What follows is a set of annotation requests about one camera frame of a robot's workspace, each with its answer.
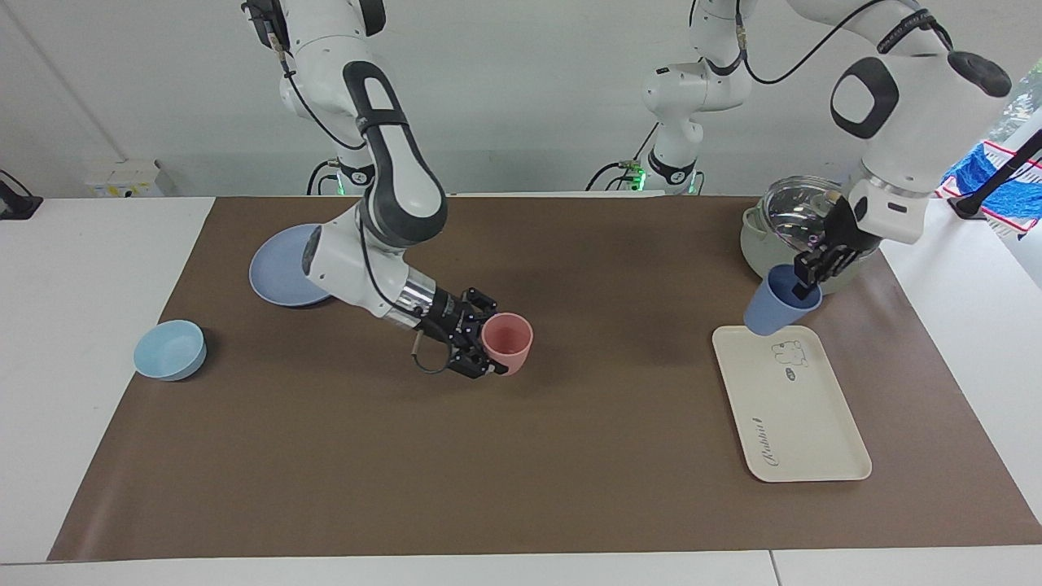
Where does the pink plastic cup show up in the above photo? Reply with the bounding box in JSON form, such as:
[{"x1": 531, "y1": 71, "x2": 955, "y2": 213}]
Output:
[{"x1": 480, "y1": 313, "x2": 534, "y2": 376}]

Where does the blue plastic cup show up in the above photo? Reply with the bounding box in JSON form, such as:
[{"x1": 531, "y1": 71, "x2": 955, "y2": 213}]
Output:
[{"x1": 743, "y1": 263, "x2": 823, "y2": 337}]

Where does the cream tray with rabbit print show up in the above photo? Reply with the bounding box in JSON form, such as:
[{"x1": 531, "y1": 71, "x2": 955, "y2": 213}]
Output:
[{"x1": 712, "y1": 326, "x2": 873, "y2": 483}]

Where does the glass pot lid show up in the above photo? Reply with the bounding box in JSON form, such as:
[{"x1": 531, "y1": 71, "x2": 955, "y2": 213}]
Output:
[{"x1": 764, "y1": 177, "x2": 849, "y2": 250}]

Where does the grey-green electric pot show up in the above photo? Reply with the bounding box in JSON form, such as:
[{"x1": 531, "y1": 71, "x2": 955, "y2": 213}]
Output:
[{"x1": 739, "y1": 177, "x2": 880, "y2": 295}]

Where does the brown table mat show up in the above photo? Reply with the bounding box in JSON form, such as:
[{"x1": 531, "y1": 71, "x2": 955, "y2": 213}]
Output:
[{"x1": 47, "y1": 195, "x2": 1042, "y2": 562}]

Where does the blue cloth with red stripes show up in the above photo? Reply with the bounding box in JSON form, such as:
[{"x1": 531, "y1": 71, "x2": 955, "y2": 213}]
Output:
[{"x1": 936, "y1": 140, "x2": 1042, "y2": 241}]

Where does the black slanted stand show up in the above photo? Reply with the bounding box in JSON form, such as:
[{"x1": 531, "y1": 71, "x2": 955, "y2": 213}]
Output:
[{"x1": 948, "y1": 130, "x2": 1042, "y2": 221}]

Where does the lavender blue plate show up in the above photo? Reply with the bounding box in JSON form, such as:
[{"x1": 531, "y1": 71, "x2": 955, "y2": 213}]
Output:
[{"x1": 248, "y1": 224, "x2": 335, "y2": 308}]

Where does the light blue bowl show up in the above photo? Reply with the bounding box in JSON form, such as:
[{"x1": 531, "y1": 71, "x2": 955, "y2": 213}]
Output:
[{"x1": 134, "y1": 319, "x2": 208, "y2": 382}]

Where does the white box with yellow labels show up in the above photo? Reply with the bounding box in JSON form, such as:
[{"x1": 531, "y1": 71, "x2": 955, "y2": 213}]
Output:
[{"x1": 85, "y1": 159, "x2": 176, "y2": 198}]

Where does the black desk clamp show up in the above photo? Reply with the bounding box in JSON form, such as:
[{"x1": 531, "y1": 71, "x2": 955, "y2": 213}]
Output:
[{"x1": 0, "y1": 169, "x2": 43, "y2": 221}]

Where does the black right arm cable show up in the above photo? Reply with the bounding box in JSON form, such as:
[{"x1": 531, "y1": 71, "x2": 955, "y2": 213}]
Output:
[{"x1": 273, "y1": 33, "x2": 453, "y2": 376}]

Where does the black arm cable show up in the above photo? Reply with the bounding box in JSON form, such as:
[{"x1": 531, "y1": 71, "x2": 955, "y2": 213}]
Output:
[
  {"x1": 273, "y1": 33, "x2": 453, "y2": 376},
  {"x1": 735, "y1": 0, "x2": 953, "y2": 86}
]

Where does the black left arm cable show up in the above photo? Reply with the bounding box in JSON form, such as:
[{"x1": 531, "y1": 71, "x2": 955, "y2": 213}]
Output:
[{"x1": 735, "y1": 0, "x2": 953, "y2": 86}]

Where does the black base cable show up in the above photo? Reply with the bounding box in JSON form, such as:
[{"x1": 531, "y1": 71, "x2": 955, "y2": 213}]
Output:
[
  {"x1": 586, "y1": 161, "x2": 646, "y2": 193},
  {"x1": 307, "y1": 159, "x2": 343, "y2": 196}
]

